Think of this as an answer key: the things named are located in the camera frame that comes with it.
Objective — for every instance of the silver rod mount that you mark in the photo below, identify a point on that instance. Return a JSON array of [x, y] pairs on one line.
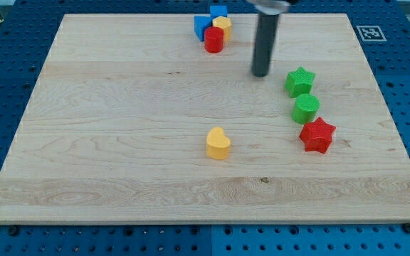
[[270, 6]]

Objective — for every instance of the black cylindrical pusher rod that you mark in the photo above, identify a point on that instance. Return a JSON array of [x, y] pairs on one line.
[[266, 30]]

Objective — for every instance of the green star block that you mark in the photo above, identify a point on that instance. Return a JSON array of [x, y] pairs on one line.
[[299, 82]]

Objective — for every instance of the red star block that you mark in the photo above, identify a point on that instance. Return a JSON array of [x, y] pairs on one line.
[[317, 135]]

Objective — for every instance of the yellow hexagon block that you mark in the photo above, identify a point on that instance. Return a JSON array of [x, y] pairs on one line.
[[225, 24]]

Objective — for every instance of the red cylinder block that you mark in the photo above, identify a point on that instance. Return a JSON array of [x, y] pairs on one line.
[[214, 39]]

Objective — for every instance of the blue cube block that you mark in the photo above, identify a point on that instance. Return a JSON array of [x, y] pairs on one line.
[[218, 10]]

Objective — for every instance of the blue triangle block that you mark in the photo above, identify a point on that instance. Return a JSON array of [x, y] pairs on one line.
[[201, 23]]

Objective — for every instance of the green cylinder block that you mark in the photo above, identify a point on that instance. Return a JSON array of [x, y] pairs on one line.
[[305, 108]]

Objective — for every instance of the white fiducial marker tag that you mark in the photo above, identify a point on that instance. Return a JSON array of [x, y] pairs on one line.
[[371, 33]]

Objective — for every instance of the yellow heart block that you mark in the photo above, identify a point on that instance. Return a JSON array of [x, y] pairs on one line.
[[217, 144]]

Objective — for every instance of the wooden board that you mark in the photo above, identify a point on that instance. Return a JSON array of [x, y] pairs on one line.
[[114, 132]]

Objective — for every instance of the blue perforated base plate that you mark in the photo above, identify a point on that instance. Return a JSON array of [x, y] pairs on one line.
[[26, 35]]

